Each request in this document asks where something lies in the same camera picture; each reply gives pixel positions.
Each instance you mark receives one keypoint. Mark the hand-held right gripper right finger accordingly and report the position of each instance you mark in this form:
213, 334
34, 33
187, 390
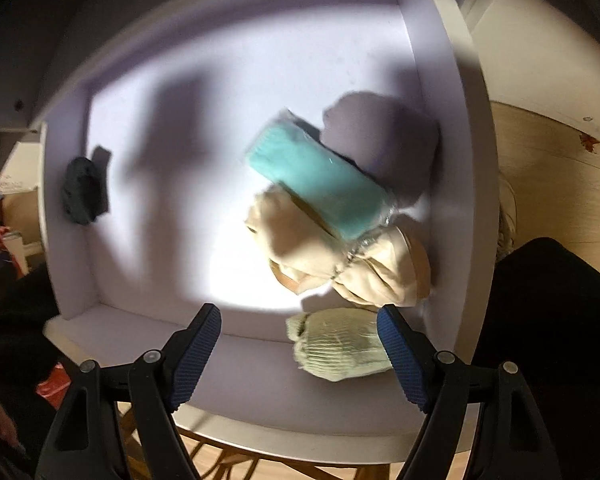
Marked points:
402, 360

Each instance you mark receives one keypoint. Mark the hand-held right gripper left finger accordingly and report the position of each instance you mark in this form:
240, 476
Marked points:
197, 360

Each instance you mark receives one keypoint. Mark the pale ribbed knit sock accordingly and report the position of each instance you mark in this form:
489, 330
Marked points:
340, 345

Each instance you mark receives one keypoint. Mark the white drawer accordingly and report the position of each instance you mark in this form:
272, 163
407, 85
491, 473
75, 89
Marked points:
180, 185

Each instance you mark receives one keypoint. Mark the teal garment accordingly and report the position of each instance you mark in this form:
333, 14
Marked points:
315, 175

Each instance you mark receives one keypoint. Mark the dark green knit sock bundle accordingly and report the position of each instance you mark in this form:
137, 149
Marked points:
82, 190

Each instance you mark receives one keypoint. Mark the rattan stool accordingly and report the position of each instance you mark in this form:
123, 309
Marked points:
220, 462

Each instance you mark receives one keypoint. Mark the red plastic packet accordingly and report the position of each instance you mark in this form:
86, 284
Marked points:
55, 385

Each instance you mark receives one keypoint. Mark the person's right leg black trousers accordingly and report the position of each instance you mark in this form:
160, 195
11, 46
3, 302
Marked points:
555, 335

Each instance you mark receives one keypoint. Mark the person's leg black trousers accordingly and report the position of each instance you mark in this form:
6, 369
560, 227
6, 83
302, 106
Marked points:
15, 320
555, 335

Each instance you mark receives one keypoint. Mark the beige folded garment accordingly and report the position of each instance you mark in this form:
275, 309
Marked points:
300, 240

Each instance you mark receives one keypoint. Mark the person's left leg black trousers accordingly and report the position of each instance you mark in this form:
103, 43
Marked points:
15, 320

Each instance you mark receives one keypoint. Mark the lavender folded garment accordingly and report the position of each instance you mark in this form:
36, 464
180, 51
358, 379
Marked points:
390, 135

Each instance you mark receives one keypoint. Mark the red cloth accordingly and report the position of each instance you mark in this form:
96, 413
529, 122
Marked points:
0, 250

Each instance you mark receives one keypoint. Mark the cardboard box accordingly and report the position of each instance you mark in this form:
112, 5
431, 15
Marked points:
20, 170

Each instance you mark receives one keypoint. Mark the white dresser frame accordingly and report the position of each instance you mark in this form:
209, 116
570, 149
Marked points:
70, 85

